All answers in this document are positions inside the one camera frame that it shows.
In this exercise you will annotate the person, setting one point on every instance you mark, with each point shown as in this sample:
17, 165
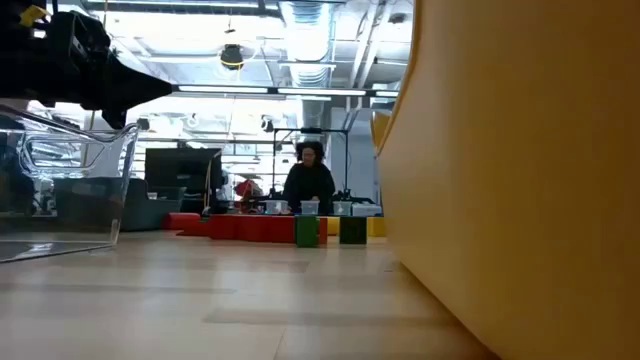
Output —
309, 185

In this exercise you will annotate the yellow plastic bin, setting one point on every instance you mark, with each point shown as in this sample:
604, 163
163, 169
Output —
500, 175

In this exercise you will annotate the teal plastic bin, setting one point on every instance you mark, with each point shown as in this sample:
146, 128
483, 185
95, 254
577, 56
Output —
150, 215

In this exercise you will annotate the small green toy block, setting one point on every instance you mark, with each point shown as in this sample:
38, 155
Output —
353, 230
306, 232

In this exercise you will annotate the white plastic box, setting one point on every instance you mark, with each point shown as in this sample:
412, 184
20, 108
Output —
366, 210

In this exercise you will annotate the black hanging ceiling device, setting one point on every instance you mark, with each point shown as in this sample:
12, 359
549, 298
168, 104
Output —
232, 56

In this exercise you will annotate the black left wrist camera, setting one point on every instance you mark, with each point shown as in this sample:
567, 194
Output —
80, 32

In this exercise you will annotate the small clear plastic container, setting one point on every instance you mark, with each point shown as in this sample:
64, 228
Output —
276, 207
309, 207
342, 208

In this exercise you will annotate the yellow rectangular toy block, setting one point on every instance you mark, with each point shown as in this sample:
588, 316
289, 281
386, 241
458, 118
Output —
376, 226

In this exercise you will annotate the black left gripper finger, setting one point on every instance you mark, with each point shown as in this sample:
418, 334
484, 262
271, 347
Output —
125, 90

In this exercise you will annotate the long ceiling strip light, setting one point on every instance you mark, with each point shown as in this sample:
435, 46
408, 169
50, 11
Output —
225, 89

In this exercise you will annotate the black computer monitor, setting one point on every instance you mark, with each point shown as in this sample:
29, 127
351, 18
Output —
180, 167

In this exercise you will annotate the clear plastic bin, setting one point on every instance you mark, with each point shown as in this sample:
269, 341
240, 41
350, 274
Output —
117, 200

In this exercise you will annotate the silver ventilation duct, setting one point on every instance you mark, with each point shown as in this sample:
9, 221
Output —
307, 30

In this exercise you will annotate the yellow label tag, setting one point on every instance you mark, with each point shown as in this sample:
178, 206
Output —
32, 15

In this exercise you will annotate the red background object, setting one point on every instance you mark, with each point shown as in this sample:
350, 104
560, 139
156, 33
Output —
248, 192

